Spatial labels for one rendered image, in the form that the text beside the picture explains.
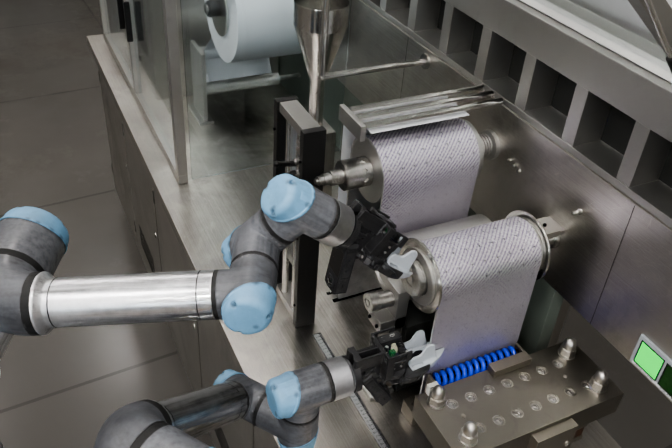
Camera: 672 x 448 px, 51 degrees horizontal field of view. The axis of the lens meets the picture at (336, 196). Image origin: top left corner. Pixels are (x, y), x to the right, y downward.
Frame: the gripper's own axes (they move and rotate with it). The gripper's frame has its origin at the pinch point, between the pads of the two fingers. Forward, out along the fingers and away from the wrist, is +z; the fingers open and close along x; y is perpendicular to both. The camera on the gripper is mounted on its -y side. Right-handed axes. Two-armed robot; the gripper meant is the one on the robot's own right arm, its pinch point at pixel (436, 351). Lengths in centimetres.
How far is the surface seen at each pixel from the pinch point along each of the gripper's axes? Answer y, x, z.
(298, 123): 35, 37, -15
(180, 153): -8, 102, -24
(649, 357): 10.4, -23.9, 29.3
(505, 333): -1.4, -0.3, 17.3
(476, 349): -3.4, -0.3, 10.3
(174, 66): 20, 102, -24
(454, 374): -5.7, -2.6, 3.7
